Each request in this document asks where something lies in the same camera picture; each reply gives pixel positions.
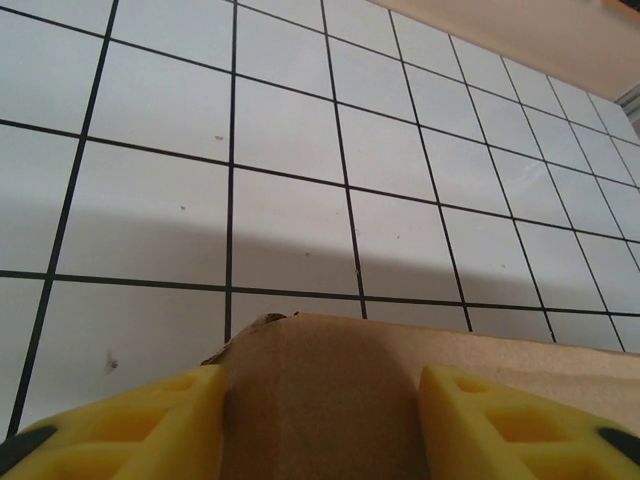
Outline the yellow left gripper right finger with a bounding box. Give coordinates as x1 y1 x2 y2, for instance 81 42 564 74
417 364 640 480

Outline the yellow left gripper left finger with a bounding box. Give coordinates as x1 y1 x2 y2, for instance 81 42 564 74
0 363 227 480

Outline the brown cardboard box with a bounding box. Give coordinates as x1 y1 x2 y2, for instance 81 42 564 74
199 310 640 480

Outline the aluminium corner post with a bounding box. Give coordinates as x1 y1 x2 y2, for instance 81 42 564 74
615 89 640 119

